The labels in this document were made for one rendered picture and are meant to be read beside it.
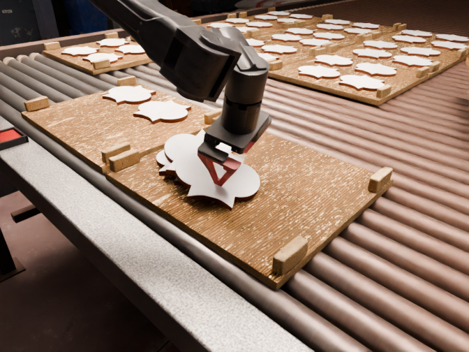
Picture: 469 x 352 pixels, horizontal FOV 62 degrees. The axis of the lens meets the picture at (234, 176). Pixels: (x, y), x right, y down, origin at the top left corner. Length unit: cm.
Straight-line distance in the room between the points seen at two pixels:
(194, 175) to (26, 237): 173
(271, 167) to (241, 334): 36
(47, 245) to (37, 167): 134
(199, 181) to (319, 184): 22
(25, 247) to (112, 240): 162
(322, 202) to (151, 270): 30
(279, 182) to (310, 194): 6
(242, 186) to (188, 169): 10
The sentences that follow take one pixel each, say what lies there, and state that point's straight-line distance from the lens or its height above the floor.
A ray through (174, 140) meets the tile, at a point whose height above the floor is 100.
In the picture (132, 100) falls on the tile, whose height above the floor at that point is 95.
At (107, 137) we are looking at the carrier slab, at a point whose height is 94.
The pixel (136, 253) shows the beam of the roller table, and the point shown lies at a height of 92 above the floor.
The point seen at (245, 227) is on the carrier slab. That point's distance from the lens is 60.
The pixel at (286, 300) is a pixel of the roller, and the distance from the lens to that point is 52.
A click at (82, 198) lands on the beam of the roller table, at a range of 75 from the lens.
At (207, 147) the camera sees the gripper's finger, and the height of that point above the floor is 104.
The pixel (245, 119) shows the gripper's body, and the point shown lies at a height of 109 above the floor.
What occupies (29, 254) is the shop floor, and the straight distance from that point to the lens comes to 219.
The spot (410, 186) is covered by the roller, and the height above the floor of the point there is 91.
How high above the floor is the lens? 131
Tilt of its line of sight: 31 degrees down
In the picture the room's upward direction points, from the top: straight up
